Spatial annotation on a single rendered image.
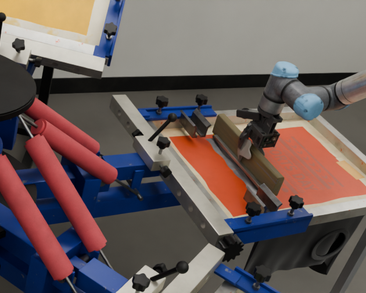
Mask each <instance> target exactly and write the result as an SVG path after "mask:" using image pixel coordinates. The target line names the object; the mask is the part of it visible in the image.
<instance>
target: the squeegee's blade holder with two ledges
mask: <svg viewBox="0 0 366 293"><path fill-rule="evenodd" d="M214 139H215V140H216V141H217V142H218V143H219V144H220V145H221V146H222V148H223V149H224V150H225V151H226V152H227V154H229V156H230V157H231V158H232V159H233V160H234V161H235V162H236V164H237V165H238V166H239V167H240V168H241V169H242V170H243V171H244V173H245V174H246V175H247V176H248V177H249V178H250V179H251V180H252V182H253V183H254V184H255V185H256V186H257V188H259V186H261V183H260V182H259V181H258V180H257V178H255V176H254V175H252V173H251V172H250V171H249V170H248V169H247V167H246V166H245V165H244V164H243V163H242V162H241V161H239V160H238V157H237V156H236V155H235V154H234V153H233V152H232V151H231V150H230V149H229V147H228V146H227V145H226V144H225V143H224V142H223V140H222V139H221V138H220V137H219V136H218V135H217V134H216V135H214Z"/></svg>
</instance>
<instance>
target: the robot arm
mask: <svg viewBox="0 0 366 293"><path fill-rule="evenodd" d="M298 74H299V70H298V68H297V67H296V66H295V65H293V64H291V63H289V62H285V61H280V62H277V63H276V64H275V66H274V68H273V70H272V72H271V73H270V78H269V79H268V82H267V85H266V87H265V89H264V92H263V94H262V96H261V99H260V101H259V105H258V108H257V110H252V109H248V108H242V109H237V110H236V116H237V117H241V118H243V119H251V120H252V121H250V122H249V123H248V124H247V126H246V128H244V130H243V131H242V133H241V135H240V137H239V140H238V160H239V161H241V160H242V158H243V157H244V158H246V159H250V158H251V153H250V147H251V145H252V144H253V145H254V146H255V147H256V148H257V149H258V150H259V151H260V152H261V153H262V154H263V155H264V156H265V153H264V151H263V148H270V147H275V144H276V143H277V141H278V138H279V136H280V133H279V132H277V130H276V129H275V127H276V125H277V123H282V120H283V118H282V117H281V116H280V113H281V112H282V110H283V108H284V106H285V104H287V105H288V106H289V107H290V108H291V109H292V110H294V112H295V113H296V114H297V115H298V116H300V117H302V118H303V119H304V120H313V118H316V117H318V116H319V115H320V113H321V112H323V111H329V110H342V109H345V108H347V107H349V105H350V104H351V103H354V102H357V101H360V100H362V99H364V98H366V69H365V70H363V71H361V72H359V73H356V74H354V75H352V76H350V77H347V78H345V79H343V80H340V81H338V82H336V83H334V84H331V85H327V86H318V87H306V86H305V85H304V84H302V83H301V82H300V81H299V80H298V79H297V77H298ZM249 138H250V139H251V140H252V142H251V140H249Z"/></svg>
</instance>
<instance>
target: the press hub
mask: <svg viewBox="0 0 366 293"><path fill-rule="evenodd" d="M36 92H37V87H36V84H35V81H34V79H33V77H32V76H31V74H30V73H29V72H28V71H27V70H26V69H25V68H23V67H22V66H21V65H19V64H18V63H16V62H15V61H13V60H11V59H9V58H7V57H5V56H2V55H0V122H2V121H4V120H9V119H11V118H14V117H16V116H18V115H20V114H22V113H24V112H25V111H26V110H28V109H29V108H30V107H31V105H32V104H33V102H34V100H35V95H36ZM2 149H3V142H2V140H1V138H0V154H2V156H4V155H6V157H7V158H8V160H9V161H10V163H11V165H12V166H13V168H14V170H23V169H27V168H26V167H25V166H24V165H23V164H22V163H20V162H19V161H18V160H17V159H15V158H14V157H13V156H11V155H10V154H8V153H6V152H4V151H3V150H2ZM24 186H25V188H26V190H27V191H28V193H29V194H30V196H31V197H32V199H33V201H34V203H36V199H37V188H36V185H35V184H27V185H24ZM0 203H1V204H3V205H4V206H6V207H7V208H9V209H10V207H9V206H8V204H7V203H6V201H5V199H4V198H3V196H2V194H1V193H0ZM5 236H6V231H5V230H4V229H3V228H2V227H0V239H1V238H3V237H5ZM0 268H1V265H0Z"/></svg>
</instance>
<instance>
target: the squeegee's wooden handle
mask: <svg viewBox="0 0 366 293"><path fill-rule="evenodd" d="M212 132H213V134H214V135H216V134H217V135H218V136H219V137H220V138H221V139H222V140H223V142H224V143H225V144H226V145H227V146H228V147H229V149H230V150H231V151H232V152H233V153H234V154H235V155H236V156H237V157H238V140H239V137H240V135H241V133H242V132H241V131H240V129H238V128H237V126H236V125H234V124H233V122H232V121H231V120H230V119H229V118H228V117H227V116H226V115H225V114H224V113H222V114H218V116H217V118H216V122H215V124H214V127H213V131H212ZM250 153H251V158H250V159H246V158H244V157H243V158H242V160H241V162H242V163H243V164H244V165H245V166H246V167H247V169H248V170H249V171H250V172H251V173H252V175H254V176H255V178H257V180H258V181H259V182H260V183H261V184H263V183H264V184H265V185H266V186H267V187H268V188H269V189H270V190H271V192H272V193H273V194H274V195H275V196H277V195H278V193H279V190H280V188H281V186H282V183H283V181H284V176H283V175H282V174H281V173H280V172H279V171H278V170H277V169H276V168H275V167H274V166H273V165H272V164H271V163H270V162H269V161H268V159H267V158H266V157H265V156H264V155H263V154H262V153H261V152H260V151H259V150H258V149H257V148H256V147H255V146H254V145H253V144H252V145H251V147H250Z"/></svg>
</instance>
